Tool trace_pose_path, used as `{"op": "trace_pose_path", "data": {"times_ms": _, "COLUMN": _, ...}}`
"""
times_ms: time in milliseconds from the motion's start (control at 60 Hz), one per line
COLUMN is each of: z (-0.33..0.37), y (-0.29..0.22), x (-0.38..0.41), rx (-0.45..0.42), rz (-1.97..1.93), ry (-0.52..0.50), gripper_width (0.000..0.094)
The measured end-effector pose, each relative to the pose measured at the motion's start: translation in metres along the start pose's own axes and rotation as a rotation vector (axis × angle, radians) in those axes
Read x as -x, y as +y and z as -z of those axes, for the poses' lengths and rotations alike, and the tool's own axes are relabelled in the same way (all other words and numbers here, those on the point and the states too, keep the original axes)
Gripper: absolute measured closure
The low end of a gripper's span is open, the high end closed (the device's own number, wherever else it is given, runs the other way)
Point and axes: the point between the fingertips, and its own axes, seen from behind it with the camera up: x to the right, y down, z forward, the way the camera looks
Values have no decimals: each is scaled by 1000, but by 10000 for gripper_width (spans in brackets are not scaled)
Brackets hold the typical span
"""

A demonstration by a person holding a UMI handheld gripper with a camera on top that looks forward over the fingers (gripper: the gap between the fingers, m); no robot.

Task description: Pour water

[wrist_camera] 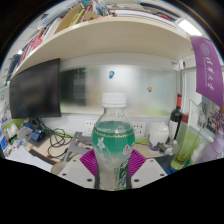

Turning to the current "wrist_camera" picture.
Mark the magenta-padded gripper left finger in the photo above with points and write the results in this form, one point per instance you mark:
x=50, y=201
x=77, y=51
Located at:
x=75, y=170

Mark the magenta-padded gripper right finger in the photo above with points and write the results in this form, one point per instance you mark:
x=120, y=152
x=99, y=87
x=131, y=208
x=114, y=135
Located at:
x=148, y=170

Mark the green-labelled clear drink bottle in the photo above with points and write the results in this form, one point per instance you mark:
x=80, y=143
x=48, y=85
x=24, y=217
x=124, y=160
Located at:
x=113, y=140

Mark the large lavender water bottle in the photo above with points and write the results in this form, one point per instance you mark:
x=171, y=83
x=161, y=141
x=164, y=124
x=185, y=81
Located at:
x=215, y=148

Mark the grey metal laptop stand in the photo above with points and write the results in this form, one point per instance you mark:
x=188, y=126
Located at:
x=76, y=143

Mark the white ceramic jar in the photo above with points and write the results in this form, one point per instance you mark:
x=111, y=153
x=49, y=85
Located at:
x=158, y=135

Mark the green drinking glass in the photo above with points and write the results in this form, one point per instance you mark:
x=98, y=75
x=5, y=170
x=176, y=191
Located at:
x=186, y=146

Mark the white paper sheets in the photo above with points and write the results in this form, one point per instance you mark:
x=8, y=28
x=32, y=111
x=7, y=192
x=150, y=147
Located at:
x=26, y=158

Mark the small blue device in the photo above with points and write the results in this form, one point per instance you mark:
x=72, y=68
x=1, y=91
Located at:
x=37, y=135

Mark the dark wine bottle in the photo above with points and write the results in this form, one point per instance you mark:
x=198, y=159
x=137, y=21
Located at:
x=175, y=121

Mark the clear plastic box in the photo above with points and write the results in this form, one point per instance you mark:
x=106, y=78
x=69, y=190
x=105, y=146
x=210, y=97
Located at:
x=24, y=133

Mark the small orange sticker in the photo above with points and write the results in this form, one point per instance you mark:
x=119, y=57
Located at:
x=149, y=89

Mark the framed group photo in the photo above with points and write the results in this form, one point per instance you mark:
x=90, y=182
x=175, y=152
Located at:
x=215, y=118

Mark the black computer monitor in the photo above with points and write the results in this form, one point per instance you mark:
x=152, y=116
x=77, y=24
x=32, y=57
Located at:
x=35, y=90

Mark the small blue sticker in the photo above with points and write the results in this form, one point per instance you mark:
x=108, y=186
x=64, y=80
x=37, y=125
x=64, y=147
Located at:
x=111, y=74

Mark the purple hanging pennant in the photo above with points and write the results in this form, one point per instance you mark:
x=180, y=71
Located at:
x=208, y=70

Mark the white shelf with books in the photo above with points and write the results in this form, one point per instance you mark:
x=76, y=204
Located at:
x=110, y=36

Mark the ceiling lights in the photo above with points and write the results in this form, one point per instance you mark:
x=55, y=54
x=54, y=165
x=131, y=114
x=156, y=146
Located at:
x=190, y=27

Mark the white wall socket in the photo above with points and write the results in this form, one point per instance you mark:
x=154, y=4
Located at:
x=139, y=128
x=90, y=126

